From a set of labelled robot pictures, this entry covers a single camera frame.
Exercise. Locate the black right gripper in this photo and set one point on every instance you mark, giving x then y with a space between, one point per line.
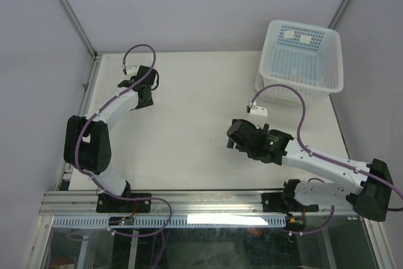
230 144

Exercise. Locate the large white perforated basket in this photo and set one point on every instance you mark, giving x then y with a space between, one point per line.
307 56

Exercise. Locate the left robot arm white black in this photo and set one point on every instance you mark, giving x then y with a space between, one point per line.
87 144

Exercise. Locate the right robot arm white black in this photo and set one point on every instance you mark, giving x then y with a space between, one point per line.
363 187

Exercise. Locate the small white perforated basket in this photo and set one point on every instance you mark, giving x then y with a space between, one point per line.
274 94

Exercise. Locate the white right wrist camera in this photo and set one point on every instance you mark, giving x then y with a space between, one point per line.
255 110

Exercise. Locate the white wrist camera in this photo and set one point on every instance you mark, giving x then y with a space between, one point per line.
255 110
130 70

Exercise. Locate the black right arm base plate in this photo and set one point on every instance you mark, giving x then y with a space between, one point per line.
273 202

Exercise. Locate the white slotted cable duct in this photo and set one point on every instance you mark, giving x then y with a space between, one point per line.
176 221

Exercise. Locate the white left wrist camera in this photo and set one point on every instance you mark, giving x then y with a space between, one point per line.
130 70

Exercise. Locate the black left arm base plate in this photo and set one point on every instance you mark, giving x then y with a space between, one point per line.
108 204

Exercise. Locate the aluminium frame rail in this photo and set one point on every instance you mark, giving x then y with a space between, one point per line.
234 200

